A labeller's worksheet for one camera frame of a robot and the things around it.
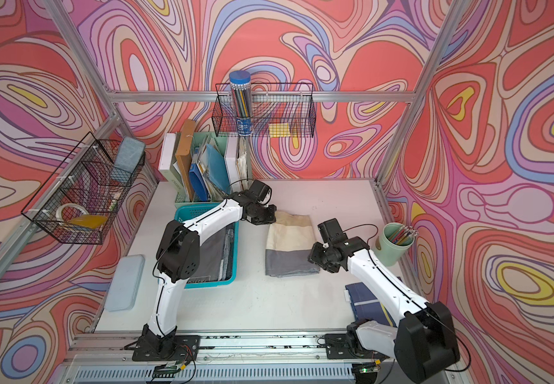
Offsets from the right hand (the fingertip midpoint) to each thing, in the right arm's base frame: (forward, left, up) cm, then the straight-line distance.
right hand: (315, 265), depth 82 cm
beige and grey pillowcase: (+13, +8, -7) cm, 17 cm away
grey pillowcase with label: (+5, +36, -1) cm, 36 cm away
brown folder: (+32, +45, +26) cm, 60 cm away
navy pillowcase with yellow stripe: (-11, -17, -9) cm, 23 cm away
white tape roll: (+7, +74, +27) cm, 79 cm away
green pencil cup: (+6, -29, +3) cm, 30 cm away
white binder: (+39, +31, +18) cm, 53 cm away
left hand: (+20, +12, 0) cm, 24 cm away
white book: (+34, +53, +23) cm, 67 cm away
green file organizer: (+36, +45, +3) cm, 57 cm away
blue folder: (+40, +37, +10) cm, 56 cm away
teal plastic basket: (+25, +51, +2) cm, 57 cm away
